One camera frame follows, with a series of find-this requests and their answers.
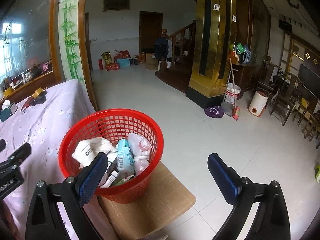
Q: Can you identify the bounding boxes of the lilac floral tablecloth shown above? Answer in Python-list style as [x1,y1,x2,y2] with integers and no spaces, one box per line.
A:
[1,79,117,239]

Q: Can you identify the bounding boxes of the wooden chair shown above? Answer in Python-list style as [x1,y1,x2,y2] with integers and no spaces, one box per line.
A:
[270,71,303,126]

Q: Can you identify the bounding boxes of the white bucket with label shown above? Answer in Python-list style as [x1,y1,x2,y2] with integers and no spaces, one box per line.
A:
[225,82,241,105]

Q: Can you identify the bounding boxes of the red packet near tape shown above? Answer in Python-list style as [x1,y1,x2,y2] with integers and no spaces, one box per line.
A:
[21,96,34,112]

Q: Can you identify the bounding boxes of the white orange cylinder heater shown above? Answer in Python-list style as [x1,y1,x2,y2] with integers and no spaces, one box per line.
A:
[248,90,268,117]

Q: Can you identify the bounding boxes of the crumpled beige paper bag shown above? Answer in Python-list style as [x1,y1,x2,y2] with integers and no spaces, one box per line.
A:
[72,137,117,168]

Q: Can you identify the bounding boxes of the teal tissue box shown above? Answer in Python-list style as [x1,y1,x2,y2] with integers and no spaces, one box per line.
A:
[0,100,17,122]

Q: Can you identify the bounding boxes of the white blue barcode box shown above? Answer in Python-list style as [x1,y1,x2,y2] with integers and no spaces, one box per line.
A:
[98,152,118,189]

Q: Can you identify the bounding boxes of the brown tape roll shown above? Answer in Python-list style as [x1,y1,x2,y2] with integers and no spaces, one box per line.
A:
[32,88,43,99]

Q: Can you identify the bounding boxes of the cardboard box under basket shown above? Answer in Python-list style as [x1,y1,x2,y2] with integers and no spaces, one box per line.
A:
[98,163,196,239]

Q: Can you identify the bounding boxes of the wooden sideboard shelf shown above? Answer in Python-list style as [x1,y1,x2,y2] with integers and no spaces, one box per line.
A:
[1,71,58,106]

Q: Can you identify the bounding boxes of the teal wet wipes pack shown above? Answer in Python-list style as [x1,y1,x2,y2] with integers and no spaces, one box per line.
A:
[117,139,135,177]

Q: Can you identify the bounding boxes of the black device on table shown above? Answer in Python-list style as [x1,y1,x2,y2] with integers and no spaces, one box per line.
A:
[30,90,47,106]

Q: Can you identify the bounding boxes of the red plastic mesh basket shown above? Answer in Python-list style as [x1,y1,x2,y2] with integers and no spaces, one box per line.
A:
[58,108,164,204]

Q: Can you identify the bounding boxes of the gold pillar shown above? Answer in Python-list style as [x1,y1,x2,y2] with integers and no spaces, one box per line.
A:
[186,0,237,109]

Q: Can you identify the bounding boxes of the purple mop head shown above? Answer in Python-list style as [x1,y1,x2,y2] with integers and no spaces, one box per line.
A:
[204,106,224,119]

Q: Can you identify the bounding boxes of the crumpled white plastic bag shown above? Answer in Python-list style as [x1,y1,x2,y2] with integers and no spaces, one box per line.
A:
[127,133,151,176]

